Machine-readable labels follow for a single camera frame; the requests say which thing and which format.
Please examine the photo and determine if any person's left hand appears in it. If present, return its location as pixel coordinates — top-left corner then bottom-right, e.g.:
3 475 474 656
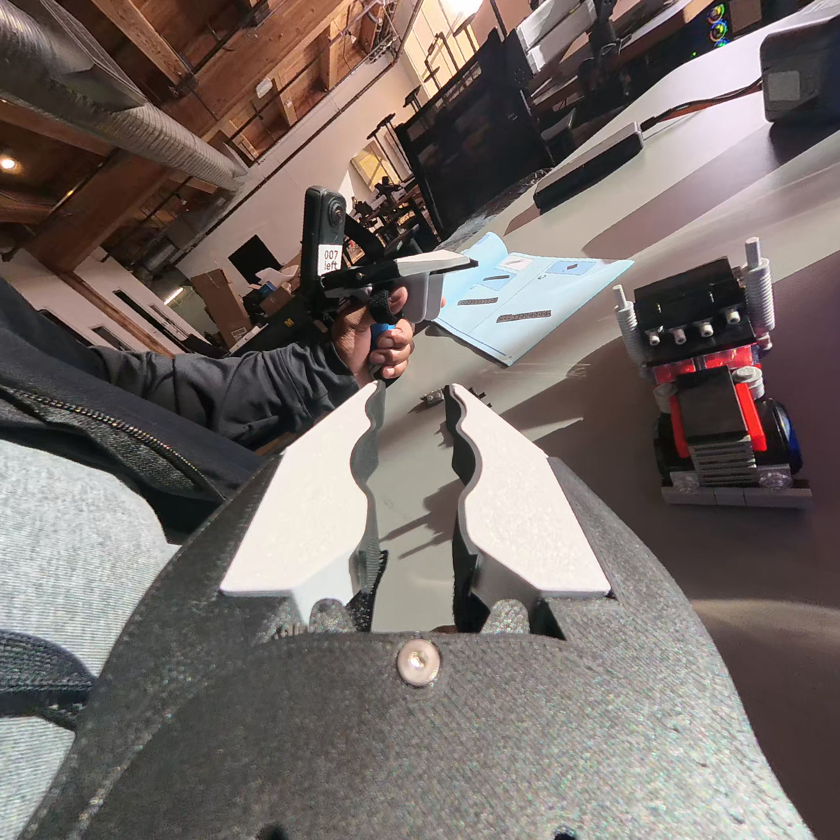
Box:
328 295 447 389

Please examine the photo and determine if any black webbing strap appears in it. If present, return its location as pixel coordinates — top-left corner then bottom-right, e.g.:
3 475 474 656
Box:
0 630 96 729

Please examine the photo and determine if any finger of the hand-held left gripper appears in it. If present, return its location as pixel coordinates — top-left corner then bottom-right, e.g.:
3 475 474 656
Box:
392 248 480 279
403 271 448 324

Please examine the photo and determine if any dark grey toy brick plate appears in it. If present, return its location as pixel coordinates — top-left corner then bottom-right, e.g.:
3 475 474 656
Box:
410 387 490 413

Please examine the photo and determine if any dark grey cube power station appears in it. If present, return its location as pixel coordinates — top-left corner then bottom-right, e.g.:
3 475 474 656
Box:
759 3 840 126

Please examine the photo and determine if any grey desk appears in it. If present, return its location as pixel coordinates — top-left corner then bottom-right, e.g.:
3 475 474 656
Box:
259 0 840 840

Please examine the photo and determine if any black flat power bank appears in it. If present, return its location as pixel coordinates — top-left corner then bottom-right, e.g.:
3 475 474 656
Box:
533 121 647 212

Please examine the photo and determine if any light blue instruction booklet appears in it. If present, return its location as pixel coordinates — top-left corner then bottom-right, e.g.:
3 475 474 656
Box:
430 231 636 367

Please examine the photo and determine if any black high-back office chair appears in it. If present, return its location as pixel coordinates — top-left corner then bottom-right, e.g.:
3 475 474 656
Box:
394 29 559 240

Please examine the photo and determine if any person's grey sweatshirt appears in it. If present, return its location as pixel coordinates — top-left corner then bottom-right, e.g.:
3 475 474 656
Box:
0 436 178 840

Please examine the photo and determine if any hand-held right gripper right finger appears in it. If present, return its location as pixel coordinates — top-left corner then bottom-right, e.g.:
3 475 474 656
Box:
445 384 613 634

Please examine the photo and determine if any reddish flat cable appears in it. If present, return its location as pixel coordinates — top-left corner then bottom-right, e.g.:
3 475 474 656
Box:
640 79 765 132

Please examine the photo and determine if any silver flexible duct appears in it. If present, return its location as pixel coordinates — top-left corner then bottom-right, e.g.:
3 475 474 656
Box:
0 0 247 193

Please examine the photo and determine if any red black toy brick truck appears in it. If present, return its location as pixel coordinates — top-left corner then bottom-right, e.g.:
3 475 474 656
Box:
612 238 815 509

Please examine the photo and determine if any brown cardboard box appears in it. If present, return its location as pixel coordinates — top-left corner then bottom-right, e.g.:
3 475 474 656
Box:
190 269 253 349

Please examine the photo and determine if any black monitor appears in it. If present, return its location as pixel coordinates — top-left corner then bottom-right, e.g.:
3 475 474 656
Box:
228 235 283 280

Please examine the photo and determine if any white cardboard box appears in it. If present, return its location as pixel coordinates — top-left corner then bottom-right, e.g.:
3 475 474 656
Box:
515 0 595 47
525 36 592 74

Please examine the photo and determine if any person's dark jacket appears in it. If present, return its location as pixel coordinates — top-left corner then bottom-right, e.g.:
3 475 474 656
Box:
0 276 270 526

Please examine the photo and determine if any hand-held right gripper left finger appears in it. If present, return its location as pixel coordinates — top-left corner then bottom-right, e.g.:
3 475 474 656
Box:
220 381 388 631

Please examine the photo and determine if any black workbench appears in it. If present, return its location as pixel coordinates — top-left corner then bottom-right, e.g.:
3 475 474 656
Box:
226 308 336 358

